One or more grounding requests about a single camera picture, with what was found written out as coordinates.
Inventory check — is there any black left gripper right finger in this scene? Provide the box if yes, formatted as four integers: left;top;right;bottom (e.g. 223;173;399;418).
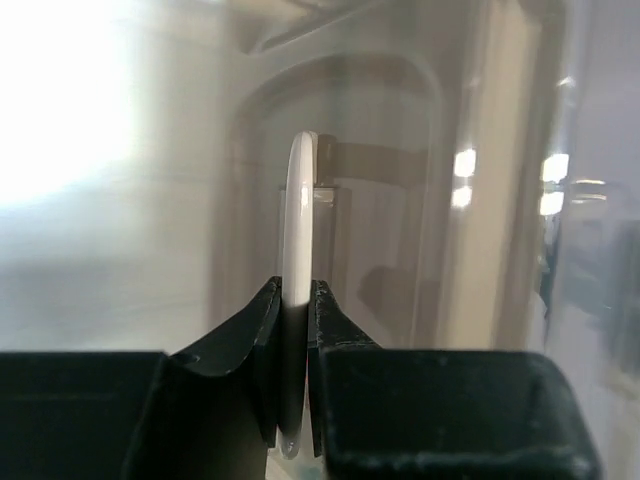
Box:
308;281;603;479

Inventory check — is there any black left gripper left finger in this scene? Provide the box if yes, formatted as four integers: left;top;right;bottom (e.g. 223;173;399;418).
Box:
1;278;281;479

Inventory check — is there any beige plastic toolbox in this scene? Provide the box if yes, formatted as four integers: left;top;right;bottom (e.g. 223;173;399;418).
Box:
1;1;639;479

